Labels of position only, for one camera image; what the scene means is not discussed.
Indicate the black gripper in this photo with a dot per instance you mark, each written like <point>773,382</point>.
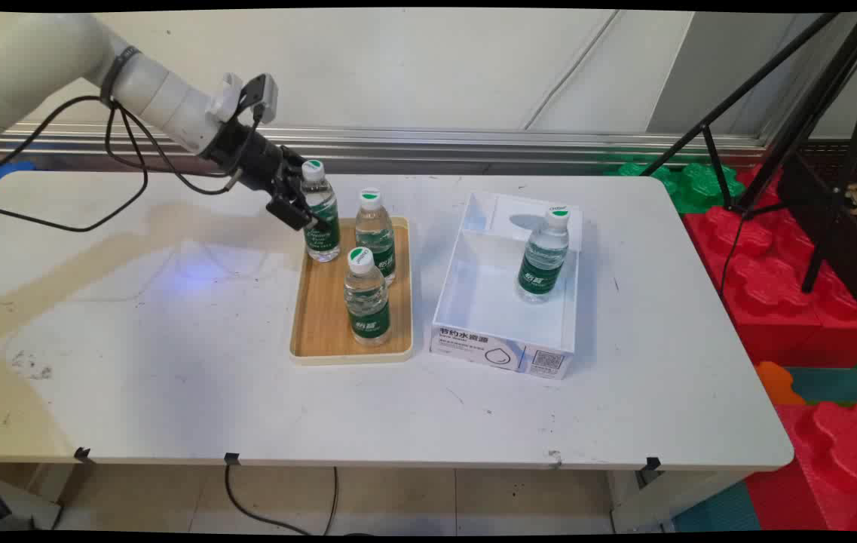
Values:
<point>243,154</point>

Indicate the green label water bottle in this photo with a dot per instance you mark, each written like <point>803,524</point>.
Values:
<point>320,192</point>
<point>366,302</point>
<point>541,264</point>
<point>375,226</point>

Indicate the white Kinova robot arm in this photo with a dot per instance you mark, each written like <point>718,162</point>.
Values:
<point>36,60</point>

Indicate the wooden tray with cream rim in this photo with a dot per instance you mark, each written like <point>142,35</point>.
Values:
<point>322,324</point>

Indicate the white cardboard box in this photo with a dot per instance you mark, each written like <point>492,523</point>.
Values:
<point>488,302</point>

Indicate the green foam block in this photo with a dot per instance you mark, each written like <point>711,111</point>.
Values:
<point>699,188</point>

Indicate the white table leg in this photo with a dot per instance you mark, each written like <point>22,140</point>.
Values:
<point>662,501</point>

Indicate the large red foam block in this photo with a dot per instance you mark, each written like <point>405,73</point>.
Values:
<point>775,294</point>

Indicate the orange foam piece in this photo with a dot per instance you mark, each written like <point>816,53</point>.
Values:
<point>778,383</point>

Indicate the black tripod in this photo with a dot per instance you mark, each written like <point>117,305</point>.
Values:
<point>812,98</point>

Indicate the dark brown box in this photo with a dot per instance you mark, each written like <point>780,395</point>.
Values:
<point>850,256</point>

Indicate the teal foam mat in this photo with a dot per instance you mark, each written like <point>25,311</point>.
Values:
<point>839,385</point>

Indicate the red foam floor block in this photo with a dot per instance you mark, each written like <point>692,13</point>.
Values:
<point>843,460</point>

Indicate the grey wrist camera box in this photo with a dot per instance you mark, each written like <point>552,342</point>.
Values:
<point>264,94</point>

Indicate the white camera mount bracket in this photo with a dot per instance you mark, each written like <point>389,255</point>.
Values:
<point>226,96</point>

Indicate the aluminium wall rail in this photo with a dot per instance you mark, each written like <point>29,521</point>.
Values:
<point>436,143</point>

